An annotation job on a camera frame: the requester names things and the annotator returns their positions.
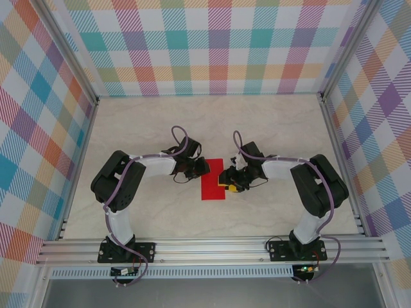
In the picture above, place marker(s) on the red paper sheet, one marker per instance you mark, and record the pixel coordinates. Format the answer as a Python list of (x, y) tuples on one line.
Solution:
[(212, 189)]

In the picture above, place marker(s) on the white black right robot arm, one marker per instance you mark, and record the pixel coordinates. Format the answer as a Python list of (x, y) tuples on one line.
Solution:
[(276, 170)]

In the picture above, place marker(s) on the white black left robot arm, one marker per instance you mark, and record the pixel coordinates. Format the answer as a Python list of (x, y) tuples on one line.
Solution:
[(157, 165)]

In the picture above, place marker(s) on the small controller board green light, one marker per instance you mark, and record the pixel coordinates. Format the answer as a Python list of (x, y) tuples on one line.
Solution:
[(306, 269)]

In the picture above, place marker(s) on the grey metal panel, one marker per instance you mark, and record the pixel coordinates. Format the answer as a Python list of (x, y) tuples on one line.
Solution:
[(208, 293)]

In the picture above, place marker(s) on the small black controller board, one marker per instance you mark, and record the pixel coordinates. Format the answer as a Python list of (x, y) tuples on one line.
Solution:
[(123, 272)]

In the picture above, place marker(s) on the long aluminium mounting rail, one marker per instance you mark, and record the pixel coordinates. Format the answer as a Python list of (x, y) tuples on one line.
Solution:
[(208, 248)]

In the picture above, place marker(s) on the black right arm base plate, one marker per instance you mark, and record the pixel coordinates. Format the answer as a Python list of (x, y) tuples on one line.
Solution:
[(277, 250)]

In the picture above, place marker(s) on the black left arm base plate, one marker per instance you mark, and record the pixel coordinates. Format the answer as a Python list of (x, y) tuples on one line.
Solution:
[(146, 250)]

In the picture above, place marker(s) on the aluminium table side rail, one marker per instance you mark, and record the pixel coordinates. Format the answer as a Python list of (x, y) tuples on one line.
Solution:
[(90, 120), (341, 160)]

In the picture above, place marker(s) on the aluminium frame corner post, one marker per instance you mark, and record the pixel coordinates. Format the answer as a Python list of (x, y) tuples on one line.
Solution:
[(350, 48), (69, 51)]

